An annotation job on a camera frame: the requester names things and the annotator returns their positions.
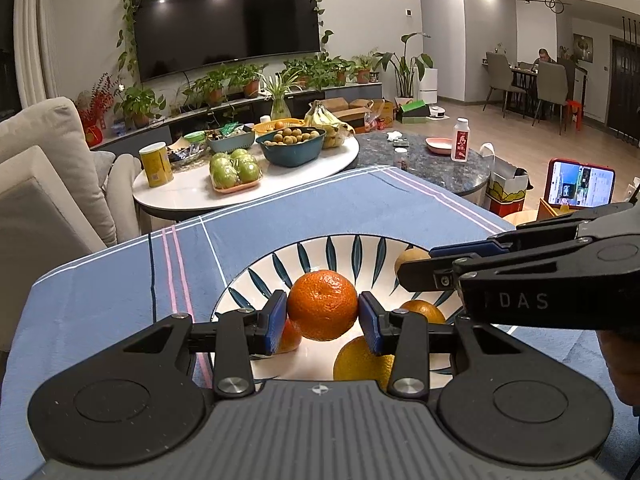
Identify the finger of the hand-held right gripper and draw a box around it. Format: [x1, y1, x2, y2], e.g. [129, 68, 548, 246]
[429, 219, 583, 261]
[397, 255, 469, 293]

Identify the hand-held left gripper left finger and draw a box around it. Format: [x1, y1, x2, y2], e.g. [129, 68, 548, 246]
[122, 290, 289, 398]

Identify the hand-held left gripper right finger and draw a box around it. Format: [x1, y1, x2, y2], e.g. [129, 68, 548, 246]
[358, 291, 523, 398]

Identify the brown kiwi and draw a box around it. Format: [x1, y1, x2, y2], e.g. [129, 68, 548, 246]
[394, 247, 432, 276]

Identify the large yellow citrus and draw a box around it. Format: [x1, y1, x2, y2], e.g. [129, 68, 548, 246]
[332, 336, 396, 382]

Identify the large orange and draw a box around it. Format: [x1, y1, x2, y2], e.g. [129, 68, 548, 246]
[287, 270, 360, 342]

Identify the white bowl with leaf stripes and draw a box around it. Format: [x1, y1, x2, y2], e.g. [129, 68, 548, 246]
[210, 234, 503, 386]

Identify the person's right hand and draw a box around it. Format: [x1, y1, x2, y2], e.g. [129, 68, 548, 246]
[597, 330, 640, 417]

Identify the orange printed carton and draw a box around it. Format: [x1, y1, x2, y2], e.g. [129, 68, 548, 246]
[487, 180, 526, 218]

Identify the white bag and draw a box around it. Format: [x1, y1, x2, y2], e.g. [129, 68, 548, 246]
[479, 143, 531, 186]

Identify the dark marble table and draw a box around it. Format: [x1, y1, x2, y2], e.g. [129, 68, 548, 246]
[352, 131, 492, 208]

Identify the smartphone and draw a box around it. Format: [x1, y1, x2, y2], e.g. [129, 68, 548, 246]
[546, 158, 616, 209]

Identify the white bottle with red label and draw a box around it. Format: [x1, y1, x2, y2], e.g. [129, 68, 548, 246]
[451, 117, 471, 162]

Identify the white round table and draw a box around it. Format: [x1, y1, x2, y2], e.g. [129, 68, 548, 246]
[132, 132, 361, 221]

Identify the green box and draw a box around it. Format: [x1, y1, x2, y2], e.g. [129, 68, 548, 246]
[397, 101, 431, 123]

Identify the blue striped tablecloth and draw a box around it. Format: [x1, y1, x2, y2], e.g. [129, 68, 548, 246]
[0, 164, 638, 461]

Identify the wrapped green apples tray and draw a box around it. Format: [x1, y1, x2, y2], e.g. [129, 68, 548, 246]
[209, 148, 263, 195]

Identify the dark blue bowl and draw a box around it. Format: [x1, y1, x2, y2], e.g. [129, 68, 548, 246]
[256, 130, 327, 168]

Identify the white air purifier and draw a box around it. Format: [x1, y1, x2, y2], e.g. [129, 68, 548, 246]
[417, 67, 440, 103]

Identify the grey dining chair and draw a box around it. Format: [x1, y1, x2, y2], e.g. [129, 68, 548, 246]
[482, 51, 518, 111]
[532, 60, 571, 136]

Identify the dark dining table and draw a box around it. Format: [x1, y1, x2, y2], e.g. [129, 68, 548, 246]
[510, 62, 588, 111]

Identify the banana bunch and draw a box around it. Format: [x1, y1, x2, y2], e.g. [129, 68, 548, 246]
[304, 101, 355, 150]

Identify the grey bowl with snacks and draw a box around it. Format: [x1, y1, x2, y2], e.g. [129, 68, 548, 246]
[206, 127, 256, 155]

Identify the pile of longans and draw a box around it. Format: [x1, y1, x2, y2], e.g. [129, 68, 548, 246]
[262, 127, 321, 147]

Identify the glass dish of snacks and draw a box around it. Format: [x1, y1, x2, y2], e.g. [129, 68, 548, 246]
[167, 141, 211, 163]

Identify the large-leaf potted plant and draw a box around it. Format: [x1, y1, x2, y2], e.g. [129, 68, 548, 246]
[374, 32, 433, 106]

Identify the yellow can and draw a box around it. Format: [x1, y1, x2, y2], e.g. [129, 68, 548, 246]
[138, 143, 174, 188]

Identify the yellow basket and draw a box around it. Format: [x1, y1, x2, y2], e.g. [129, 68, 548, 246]
[252, 118, 306, 136]

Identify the glass vase with spider plant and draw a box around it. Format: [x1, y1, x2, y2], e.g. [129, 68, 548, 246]
[260, 74, 306, 121]

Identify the grey television cabinet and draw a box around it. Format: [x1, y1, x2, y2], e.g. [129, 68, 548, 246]
[90, 82, 386, 153]

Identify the row of potted plants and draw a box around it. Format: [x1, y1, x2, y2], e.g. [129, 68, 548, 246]
[114, 50, 382, 130]

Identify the beige armchair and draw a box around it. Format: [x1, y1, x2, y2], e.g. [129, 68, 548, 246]
[0, 97, 143, 353]

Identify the red branch arrangement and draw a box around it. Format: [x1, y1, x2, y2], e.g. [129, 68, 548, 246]
[75, 74, 118, 148]

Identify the green ivy vine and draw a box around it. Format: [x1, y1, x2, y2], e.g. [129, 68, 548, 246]
[117, 0, 334, 81]

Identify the white curtain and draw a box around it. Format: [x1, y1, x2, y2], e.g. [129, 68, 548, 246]
[15, 0, 58, 108]

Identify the dark window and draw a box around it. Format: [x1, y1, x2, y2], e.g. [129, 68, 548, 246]
[0, 0, 23, 116]

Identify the framed wall picture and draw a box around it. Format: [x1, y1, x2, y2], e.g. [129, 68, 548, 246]
[572, 34, 594, 63]

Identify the black wall television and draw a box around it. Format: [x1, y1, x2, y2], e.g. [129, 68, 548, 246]
[131, 0, 321, 83]

